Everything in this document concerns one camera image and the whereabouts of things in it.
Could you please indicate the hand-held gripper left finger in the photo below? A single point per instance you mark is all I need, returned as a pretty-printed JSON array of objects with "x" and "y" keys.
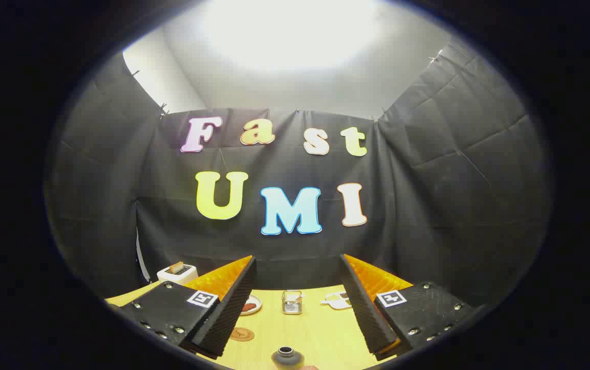
[{"x": 233, "y": 313}]

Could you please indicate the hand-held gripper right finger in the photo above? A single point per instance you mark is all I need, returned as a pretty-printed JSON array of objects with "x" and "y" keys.
[{"x": 364, "y": 308}]

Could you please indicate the round brown coaster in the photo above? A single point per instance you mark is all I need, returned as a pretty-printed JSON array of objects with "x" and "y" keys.
[{"x": 242, "y": 334}]

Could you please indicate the silver juice bottle green label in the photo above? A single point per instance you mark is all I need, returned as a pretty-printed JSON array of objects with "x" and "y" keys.
[{"x": 287, "y": 358}]

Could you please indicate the brown meat piece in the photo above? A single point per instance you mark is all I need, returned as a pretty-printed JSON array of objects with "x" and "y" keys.
[{"x": 248, "y": 307}]

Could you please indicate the white round plate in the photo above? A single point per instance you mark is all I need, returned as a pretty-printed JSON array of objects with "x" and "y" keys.
[{"x": 253, "y": 300}]

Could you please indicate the white divided condiment dish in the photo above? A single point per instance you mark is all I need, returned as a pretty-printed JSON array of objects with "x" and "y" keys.
[{"x": 336, "y": 302}]

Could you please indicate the wooden table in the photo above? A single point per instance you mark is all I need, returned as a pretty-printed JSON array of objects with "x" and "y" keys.
[{"x": 315, "y": 334}]

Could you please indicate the white toaster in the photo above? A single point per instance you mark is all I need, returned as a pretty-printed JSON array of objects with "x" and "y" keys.
[{"x": 171, "y": 276}]

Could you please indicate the toast bread slice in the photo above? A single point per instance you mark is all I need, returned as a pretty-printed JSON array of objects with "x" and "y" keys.
[{"x": 175, "y": 267}]

